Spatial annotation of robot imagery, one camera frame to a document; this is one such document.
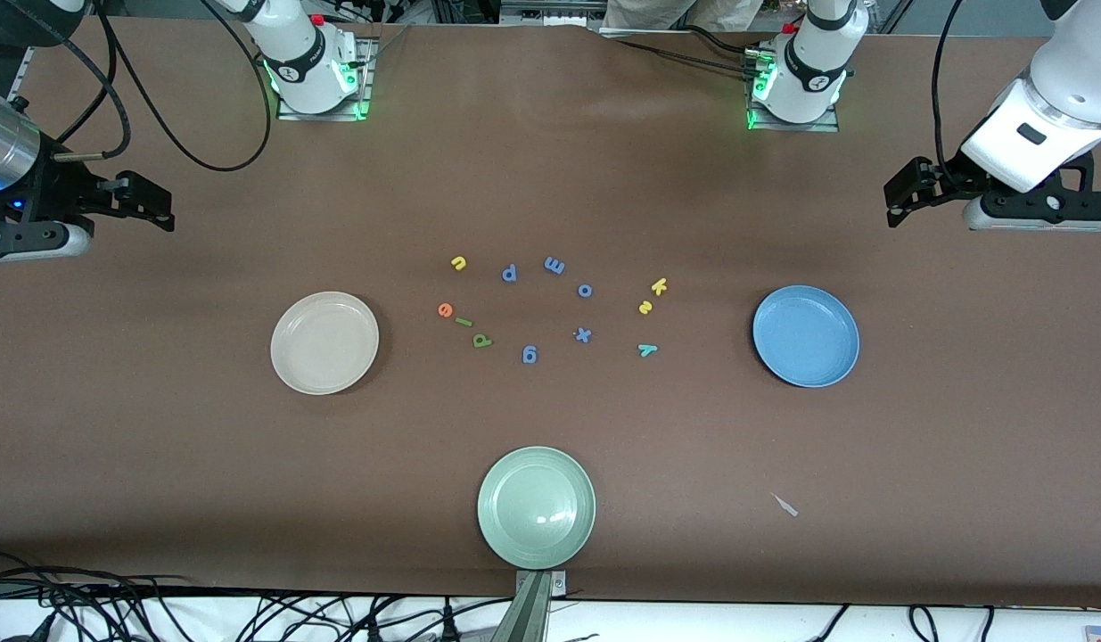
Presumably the beige plate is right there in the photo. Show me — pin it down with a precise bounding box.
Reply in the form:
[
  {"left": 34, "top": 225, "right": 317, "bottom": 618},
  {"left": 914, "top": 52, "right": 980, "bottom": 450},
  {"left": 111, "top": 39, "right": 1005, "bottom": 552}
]
[{"left": 270, "top": 292, "right": 380, "bottom": 396}]

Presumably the blue plate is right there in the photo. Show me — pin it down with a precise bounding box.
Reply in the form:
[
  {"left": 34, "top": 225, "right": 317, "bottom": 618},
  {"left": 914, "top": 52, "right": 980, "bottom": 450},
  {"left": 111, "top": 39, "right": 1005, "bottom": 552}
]
[{"left": 752, "top": 285, "right": 861, "bottom": 389}]

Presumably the brown table cover mat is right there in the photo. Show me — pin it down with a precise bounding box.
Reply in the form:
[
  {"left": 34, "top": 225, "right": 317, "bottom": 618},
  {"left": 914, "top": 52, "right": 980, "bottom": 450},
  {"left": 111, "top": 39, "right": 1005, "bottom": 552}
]
[{"left": 0, "top": 16, "right": 1101, "bottom": 609}]

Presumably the person in beige trousers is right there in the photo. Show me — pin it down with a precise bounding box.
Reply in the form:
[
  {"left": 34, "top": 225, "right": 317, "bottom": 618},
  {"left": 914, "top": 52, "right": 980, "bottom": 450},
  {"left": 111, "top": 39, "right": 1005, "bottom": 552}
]
[{"left": 599, "top": 0, "right": 765, "bottom": 35}]

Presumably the green plate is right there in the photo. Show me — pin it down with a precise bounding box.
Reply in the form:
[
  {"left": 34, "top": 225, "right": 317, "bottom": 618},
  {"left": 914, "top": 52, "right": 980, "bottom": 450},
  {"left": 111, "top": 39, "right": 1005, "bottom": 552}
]
[{"left": 477, "top": 446, "right": 597, "bottom": 570}]

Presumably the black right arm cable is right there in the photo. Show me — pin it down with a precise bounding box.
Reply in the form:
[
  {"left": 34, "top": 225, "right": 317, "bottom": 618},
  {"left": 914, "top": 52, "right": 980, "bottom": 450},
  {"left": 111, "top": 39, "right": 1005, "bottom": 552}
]
[{"left": 15, "top": 0, "right": 275, "bottom": 172}]

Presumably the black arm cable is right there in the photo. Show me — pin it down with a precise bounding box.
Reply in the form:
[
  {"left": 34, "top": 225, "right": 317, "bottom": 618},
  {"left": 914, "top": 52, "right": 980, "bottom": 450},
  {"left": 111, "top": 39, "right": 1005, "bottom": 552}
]
[
  {"left": 930, "top": 0, "right": 966, "bottom": 170},
  {"left": 15, "top": 0, "right": 275, "bottom": 172}
]

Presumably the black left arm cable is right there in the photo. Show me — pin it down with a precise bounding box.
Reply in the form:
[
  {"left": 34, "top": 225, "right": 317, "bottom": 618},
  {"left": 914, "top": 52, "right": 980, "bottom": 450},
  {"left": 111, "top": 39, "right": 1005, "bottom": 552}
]
[{"left": 930, "top": 0, "right": 966, "bottom": 170}]

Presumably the aluminium frame profile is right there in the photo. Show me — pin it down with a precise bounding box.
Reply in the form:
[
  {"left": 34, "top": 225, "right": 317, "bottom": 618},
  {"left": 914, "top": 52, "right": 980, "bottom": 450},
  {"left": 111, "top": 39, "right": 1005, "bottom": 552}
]
[{"left": 4, "top": 45, "right": 36, "bottom": 103}]

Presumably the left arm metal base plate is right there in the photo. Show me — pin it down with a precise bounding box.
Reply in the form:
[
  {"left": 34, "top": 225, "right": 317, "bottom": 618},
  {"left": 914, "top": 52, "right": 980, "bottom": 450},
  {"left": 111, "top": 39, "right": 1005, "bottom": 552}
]
[{"left": 746, "top": 49, "right": 841, "bottom": 133}]

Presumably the short black table cable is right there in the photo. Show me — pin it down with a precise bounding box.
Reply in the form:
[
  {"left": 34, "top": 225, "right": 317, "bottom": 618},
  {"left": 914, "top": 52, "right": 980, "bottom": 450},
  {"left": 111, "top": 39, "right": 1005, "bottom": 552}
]
[{"left": 688, "top": 25, "right": 758, "bottom": 56}]

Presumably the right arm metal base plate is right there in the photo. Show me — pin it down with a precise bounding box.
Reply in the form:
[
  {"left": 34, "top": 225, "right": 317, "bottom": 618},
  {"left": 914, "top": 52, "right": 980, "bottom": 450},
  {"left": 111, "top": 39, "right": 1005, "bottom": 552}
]
[{"left": 276, "top": 37, "right": 375, "bottom": 122}]

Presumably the long black table cable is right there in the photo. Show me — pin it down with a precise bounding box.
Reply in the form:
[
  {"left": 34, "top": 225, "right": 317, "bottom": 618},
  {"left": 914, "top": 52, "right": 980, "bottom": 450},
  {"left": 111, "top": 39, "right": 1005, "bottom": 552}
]
[{"left": 614, "top": 37, "right": 754, "bottom": 74}]

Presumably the small metal bracket plate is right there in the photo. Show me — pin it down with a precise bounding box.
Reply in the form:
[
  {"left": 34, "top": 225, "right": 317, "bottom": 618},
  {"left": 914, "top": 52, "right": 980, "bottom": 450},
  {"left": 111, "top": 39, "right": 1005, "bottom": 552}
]
[{"left": 514, "top": 571, "right": 569, "bottom": 597}]

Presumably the grey camera mount pole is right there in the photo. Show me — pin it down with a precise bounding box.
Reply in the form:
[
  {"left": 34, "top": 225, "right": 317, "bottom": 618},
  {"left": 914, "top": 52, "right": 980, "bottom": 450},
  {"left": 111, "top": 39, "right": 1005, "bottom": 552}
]
[{"left": 489, "top": 572, "right": 553, "bottom": 642}]

